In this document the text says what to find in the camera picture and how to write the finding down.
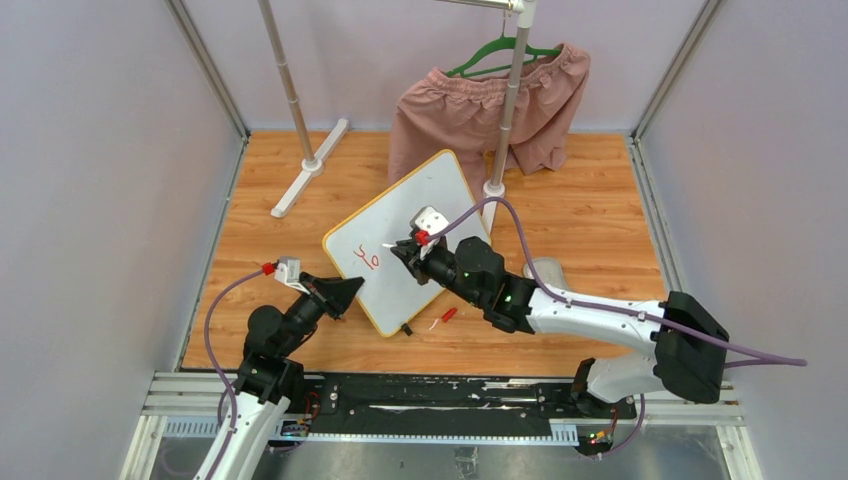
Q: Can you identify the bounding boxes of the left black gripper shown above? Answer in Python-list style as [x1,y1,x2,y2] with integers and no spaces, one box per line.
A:
[279,272,363,357]

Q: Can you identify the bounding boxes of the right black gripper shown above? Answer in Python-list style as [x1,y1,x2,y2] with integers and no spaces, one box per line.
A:
[392,239,485,309]

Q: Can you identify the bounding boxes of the yellow framed whiteboard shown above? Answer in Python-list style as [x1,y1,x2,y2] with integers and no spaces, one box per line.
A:
[321,148,493,339]

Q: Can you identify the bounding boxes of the red marker cap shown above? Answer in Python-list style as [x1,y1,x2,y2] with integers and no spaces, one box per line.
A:
[440,308,458,322]

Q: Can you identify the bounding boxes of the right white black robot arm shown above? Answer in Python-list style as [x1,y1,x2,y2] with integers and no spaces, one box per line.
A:
[390,237,729,418]

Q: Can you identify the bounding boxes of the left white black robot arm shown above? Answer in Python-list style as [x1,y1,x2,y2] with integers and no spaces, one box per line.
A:
[194,273,365,479]

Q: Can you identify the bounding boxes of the grey whiteboard eraser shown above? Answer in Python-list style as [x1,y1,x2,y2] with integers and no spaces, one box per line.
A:
[522,257,566,288]

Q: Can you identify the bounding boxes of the white clothes rack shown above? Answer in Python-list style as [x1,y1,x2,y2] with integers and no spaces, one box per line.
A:
[254,0,538,236]

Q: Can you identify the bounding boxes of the pink shorts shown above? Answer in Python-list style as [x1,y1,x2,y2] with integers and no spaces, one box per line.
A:
[388,43,591,198]

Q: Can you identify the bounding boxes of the green clothes hanger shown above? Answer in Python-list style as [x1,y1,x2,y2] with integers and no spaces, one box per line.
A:
[444,23,564,78]

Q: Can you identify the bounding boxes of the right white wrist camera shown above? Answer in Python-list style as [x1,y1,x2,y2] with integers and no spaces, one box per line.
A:
[411,206,449,260]

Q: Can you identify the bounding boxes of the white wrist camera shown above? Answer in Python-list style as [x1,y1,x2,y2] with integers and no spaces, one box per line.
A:
[411,206,449,260]
[273,256,309,294]

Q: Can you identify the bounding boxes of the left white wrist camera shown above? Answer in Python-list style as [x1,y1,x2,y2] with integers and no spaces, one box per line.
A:
[273,256,309,294]

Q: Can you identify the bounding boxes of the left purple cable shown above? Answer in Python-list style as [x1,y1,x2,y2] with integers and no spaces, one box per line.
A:
[201,262,277,480]

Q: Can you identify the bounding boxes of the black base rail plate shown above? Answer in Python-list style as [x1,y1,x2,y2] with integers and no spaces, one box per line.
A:
[268,373,638,454]

